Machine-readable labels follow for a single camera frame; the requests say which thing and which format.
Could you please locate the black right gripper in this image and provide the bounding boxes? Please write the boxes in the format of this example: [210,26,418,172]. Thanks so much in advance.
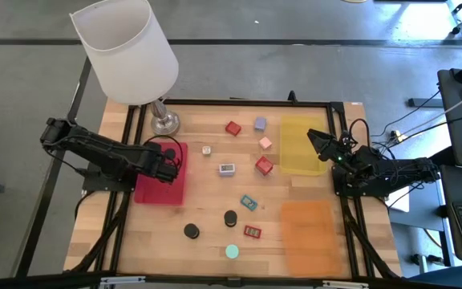
[308,128,359,172]

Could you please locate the large red cube box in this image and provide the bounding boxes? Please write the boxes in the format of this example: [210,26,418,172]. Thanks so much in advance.
[255,156,275,176]

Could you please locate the black-lid jar dark contents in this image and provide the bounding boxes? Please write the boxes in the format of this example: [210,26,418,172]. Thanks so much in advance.
[183,223,201,241]

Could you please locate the small red cube box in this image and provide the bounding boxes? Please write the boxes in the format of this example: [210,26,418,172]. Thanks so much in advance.
[225,121,243,136]

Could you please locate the black-lid jar orange contents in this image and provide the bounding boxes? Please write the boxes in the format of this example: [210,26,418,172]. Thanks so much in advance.
[223,210,239,229]

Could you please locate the teal digital clock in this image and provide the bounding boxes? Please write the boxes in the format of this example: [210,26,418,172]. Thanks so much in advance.
[240,194,258,212]

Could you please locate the pink translucent plastic bin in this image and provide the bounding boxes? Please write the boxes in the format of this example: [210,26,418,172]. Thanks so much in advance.
[133,140,190,206]

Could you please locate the yellow translucent plastic bin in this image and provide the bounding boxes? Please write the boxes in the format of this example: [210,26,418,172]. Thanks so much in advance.
[279,115,329,177]

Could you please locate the orange translucent plastic bin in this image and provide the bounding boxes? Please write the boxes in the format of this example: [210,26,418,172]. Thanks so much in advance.
[281,200,347,278]

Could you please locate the grey desk foot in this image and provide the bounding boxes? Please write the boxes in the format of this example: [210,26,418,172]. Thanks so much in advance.
[407,98,443,108]

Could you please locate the red digital clock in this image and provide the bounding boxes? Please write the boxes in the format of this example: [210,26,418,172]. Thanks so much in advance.
[243,225,263,240]

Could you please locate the table lamp white shade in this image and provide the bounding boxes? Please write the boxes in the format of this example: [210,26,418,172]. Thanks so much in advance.
[69,0,182,136]

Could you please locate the blue chair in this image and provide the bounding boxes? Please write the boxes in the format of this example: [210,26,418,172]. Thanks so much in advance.
[409,263,462,289]

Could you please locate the black aluminium table frame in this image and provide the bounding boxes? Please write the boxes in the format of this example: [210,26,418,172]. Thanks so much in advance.
[64,98,407,288]

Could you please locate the silver frame bracket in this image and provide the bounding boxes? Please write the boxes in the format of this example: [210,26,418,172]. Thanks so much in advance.
[100,275,147,288]
[322,279,369,289]

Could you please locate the black floor frame bar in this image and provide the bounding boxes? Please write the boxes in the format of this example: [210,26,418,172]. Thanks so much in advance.
[14,58,92,278]

